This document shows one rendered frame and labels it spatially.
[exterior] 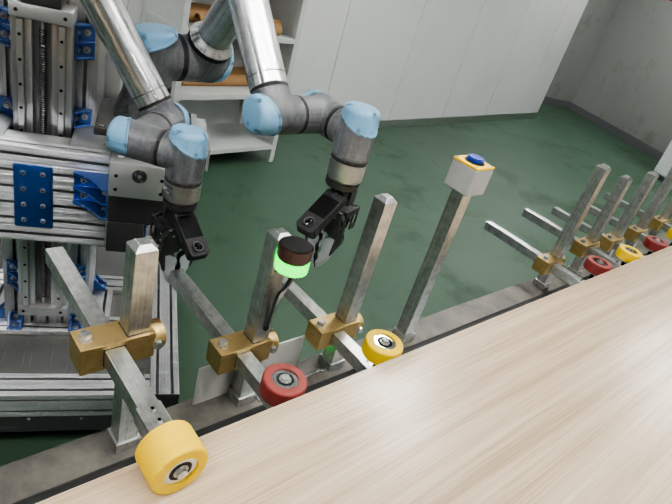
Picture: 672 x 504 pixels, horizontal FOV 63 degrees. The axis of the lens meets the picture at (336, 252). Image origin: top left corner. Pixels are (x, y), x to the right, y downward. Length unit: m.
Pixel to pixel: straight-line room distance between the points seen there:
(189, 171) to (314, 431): 0.55
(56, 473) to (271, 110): 0.72
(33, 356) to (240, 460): 1.25
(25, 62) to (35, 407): 0.97
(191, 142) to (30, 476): 0.64
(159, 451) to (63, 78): 1.07
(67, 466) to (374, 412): 0.53
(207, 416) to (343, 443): 0.35
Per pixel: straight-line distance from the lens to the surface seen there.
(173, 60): 1.47
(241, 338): 1.09
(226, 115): 4.37
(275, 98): 1.06
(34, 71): 1.64
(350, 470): 0.90
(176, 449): 0.76
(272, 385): 0.96
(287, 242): 0.94
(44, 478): 1.09
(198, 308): 1.17
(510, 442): 1.07
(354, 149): 1.08
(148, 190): 1.42
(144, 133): 1.15
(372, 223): 1.13
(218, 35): 1.45
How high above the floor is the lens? 1.58
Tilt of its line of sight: 29 degrees down
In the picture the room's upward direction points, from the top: 17 degrees clockwise
